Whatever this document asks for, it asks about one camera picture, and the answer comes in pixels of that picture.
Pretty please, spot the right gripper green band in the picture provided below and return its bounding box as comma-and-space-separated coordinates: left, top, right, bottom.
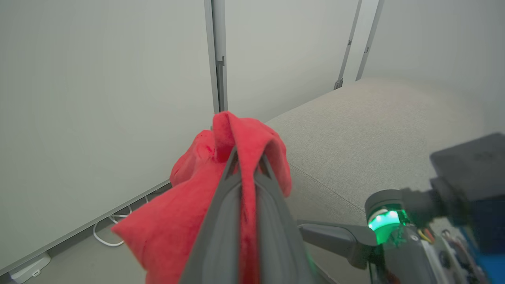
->
297, 189, 474, 284

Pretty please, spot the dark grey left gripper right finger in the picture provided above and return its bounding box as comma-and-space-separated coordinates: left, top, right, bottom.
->
254, 154, 317, 284

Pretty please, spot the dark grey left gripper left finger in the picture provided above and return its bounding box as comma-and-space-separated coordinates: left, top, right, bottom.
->
180, 147, 243, 284

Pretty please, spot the red garment with white trim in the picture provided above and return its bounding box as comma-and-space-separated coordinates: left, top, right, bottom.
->
112, 111, 292, 284

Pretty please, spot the grey fabric sofa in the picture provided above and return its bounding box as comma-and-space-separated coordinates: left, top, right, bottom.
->
265, 78, 505, 284

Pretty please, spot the wide white partition panel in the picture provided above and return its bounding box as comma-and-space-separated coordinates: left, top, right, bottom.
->
0, 0, 221, 277

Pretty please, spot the white power box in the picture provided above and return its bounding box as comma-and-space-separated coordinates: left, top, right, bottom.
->
9, 252, 52, 284

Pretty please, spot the looped white floor cable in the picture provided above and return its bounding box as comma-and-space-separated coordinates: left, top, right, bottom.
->
93, 195, 150, 247

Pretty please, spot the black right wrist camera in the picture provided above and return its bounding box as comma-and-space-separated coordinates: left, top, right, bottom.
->
400, 133, 505, 254

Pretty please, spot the blue right camera mount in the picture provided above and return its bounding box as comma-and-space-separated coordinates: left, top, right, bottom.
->
462, 227, 505, 284

